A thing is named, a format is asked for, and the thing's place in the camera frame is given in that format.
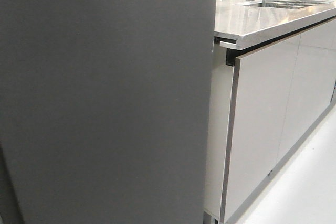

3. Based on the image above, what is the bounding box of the grey cabinet door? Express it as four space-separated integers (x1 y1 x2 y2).
277 19 335 161
220 35 300 223

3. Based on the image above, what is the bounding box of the grey right cabinet door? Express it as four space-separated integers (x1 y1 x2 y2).
277 19 335 161

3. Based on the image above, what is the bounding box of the dark grey fridge door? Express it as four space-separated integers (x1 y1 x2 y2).
1 0 216 223

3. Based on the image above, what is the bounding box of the stainless steel sink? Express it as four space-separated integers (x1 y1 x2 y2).
241 0 335 9

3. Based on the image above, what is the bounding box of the grey left cabinet door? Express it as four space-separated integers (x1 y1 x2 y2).
220 35 300 223

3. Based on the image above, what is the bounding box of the white cabinet side panel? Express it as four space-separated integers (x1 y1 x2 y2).
204 44 233 218

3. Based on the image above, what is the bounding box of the grey stone countertop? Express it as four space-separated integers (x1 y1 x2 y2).
214 0 335 50

